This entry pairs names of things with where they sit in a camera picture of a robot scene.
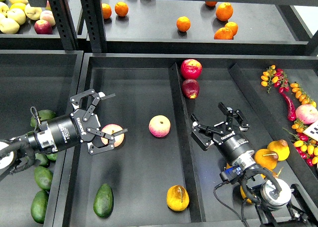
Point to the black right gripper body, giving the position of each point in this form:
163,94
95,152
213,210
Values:
233,145

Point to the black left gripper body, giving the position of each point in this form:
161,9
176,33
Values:
70,130

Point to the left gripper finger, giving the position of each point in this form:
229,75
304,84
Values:
85,103
92,149

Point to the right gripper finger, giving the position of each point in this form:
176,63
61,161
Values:
233,115
207,136

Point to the dark green avocado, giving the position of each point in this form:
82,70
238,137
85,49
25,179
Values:
103,202

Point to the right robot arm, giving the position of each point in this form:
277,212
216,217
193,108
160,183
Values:
277,204

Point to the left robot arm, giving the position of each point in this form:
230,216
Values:
51,136

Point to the green avocado top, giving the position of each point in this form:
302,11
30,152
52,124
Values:
44,115

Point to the yellow pear with stem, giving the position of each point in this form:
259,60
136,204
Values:
266,158

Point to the green avocado lower left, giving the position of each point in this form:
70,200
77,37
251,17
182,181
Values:
41,160

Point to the green avocado bottom left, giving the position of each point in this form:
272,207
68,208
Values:
39,206

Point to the pale yellow pear front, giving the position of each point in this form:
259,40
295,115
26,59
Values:
9,26

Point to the pink apple left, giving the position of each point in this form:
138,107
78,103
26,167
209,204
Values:
111,129

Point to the pink apple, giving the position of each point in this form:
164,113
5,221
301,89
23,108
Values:
111,129
159,126

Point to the pink apple centre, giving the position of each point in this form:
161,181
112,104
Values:
159,126

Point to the black left bin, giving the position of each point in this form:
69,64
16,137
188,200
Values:
31,78

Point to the black bin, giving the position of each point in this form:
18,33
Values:
31,78
141,171

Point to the dark red apple lower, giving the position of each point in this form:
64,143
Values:
190,88

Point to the red chili pepper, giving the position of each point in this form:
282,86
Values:
291,111

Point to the cherry tomato bunch upper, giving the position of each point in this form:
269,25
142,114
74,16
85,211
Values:
275,77

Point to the cherry tomato bunch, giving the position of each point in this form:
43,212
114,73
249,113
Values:
306,146
275,77

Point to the black centre bin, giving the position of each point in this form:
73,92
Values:
141,171

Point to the red apple upper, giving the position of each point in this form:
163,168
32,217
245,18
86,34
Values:
191,69

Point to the pink apple right bin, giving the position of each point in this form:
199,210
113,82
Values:
307,113

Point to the cherry tomato bunch lower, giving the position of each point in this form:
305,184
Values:
306,146

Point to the white checker marker card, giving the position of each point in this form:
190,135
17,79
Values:
312,131

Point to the red apple on shelf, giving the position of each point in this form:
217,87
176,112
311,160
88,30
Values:
43,27

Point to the front right orange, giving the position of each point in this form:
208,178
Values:
224,33

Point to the small right orange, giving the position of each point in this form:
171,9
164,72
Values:
232,26

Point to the pale yellow apple shelf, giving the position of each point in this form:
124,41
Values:
32,12

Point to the orange on shelf left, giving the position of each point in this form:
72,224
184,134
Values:
121,9

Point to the large orange on shelf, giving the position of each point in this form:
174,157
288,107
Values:
224,11

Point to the orange on shelf centre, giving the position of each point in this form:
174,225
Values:
183,24

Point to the orange at shelf back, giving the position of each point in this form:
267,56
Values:
210,3

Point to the orange at shelf post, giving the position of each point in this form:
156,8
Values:
106,10

